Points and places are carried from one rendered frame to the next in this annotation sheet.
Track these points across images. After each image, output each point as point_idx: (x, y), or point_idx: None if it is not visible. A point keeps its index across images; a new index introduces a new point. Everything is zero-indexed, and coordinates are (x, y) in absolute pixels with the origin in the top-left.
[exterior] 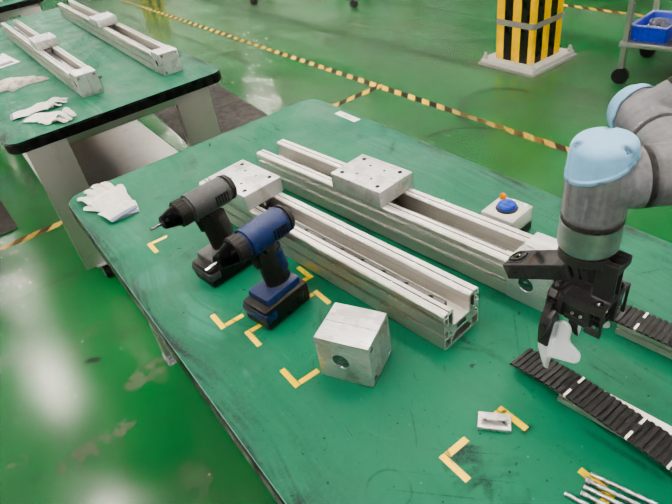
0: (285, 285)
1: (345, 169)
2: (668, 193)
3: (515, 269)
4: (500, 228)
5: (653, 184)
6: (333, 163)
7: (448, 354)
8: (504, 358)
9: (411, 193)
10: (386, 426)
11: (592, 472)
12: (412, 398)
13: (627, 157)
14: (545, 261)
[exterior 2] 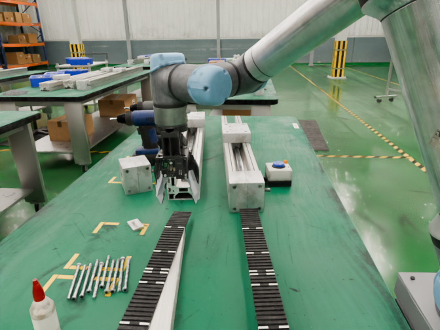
0: (148, 149)
1: (228, 124)
2: (173, 86)
3: None
4: (251, 165)
5: (169, 78)
6: None
7: (167, 201)
8: None
9: (244, 143)
10: (107, 205)
11: (129, 258)
12: (129, 204)
13: (158, 58)
14: None
